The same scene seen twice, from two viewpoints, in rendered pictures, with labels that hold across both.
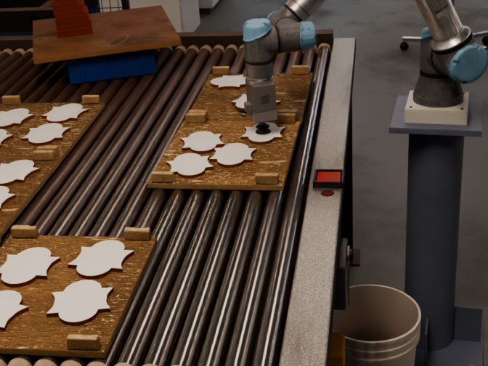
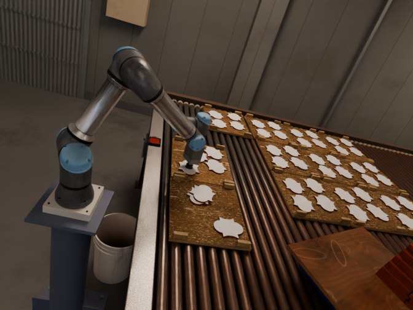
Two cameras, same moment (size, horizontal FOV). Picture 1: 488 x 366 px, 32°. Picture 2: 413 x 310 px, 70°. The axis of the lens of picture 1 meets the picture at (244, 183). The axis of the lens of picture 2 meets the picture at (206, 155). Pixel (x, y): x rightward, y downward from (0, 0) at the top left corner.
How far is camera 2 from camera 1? 3.49 m
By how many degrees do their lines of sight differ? 119
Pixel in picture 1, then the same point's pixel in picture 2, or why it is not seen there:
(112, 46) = (332, 240)
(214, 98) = (230, 208)
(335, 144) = (150, 163)
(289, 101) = (180, 197)
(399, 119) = (104, 198)
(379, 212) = not seen: outside the picture
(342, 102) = (145, 200)
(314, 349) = not seen: hidden behind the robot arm
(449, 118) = not seen: hidden behind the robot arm
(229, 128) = (207, 176)
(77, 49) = (350, 238)
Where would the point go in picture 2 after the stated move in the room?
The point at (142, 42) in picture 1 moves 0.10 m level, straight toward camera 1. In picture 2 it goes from (314, 244) to (300, 226)
